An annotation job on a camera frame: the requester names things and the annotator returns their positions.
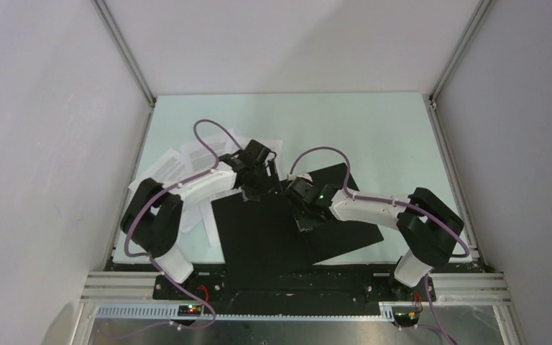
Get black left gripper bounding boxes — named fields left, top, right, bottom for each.
left=241, top=159, right=282, bottom=202

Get red and black folder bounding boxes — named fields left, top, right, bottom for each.
left=211, top=193, right=384, bottom=290

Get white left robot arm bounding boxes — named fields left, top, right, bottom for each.
left=120, top=139, right=277, bottom=300

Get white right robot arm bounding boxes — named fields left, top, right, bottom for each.
left=284, top=176, right=469, bottom=300

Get top printed paper sheet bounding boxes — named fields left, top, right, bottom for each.
left=237, top=137, right=283, bottom=167

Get large printed paper sheet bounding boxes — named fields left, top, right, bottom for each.
left=199, top=200, right=221, bottom=247

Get left printed paper sheet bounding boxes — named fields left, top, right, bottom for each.
left=126, top=149, right=190, bottom=203

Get right controller board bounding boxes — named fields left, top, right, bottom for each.
left=392, top=311, right=420, bottom=328

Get controller board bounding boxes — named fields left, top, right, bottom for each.
left=177, top=304, right=203, bottom=317
left=392, top=311, right=420, bottom=328

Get left controller board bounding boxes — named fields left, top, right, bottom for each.
left=177, top=304, right=203, bottom=317

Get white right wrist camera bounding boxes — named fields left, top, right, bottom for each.
left=295, top=173, right=313, bottom=183

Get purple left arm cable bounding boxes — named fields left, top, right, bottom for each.
left=122, top=119, right=246, bottom=332

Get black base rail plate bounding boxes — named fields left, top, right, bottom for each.
left=152, top=269, right=436, bottom=316

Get grey slotted cable duct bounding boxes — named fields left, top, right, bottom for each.
left=96, top=303, right=394, bottom=322

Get left aluminium frame post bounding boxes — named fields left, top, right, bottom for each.
left=91, top=0, right=157, bottom=108

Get aluminium frame post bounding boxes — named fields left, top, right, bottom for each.
left=428, top=0, right=497, bottom=109
left=91, top=0, right=157, bottom=108

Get right aluminium frame post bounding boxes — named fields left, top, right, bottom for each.
left=428, top=0, right=497, bottom=109

